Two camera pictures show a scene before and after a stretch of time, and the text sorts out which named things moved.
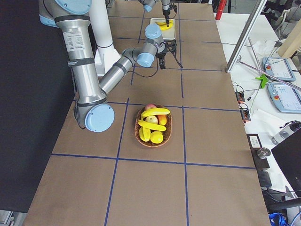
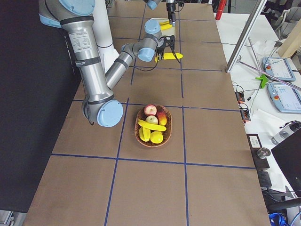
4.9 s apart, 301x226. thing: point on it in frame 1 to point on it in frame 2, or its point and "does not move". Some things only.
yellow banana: (150, 125) does not move
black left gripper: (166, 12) to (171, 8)
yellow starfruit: (145, 133) does not move
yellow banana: (154, 111) to (170, 55)
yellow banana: (164, 27) does not move
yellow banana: (162, 23) does not move
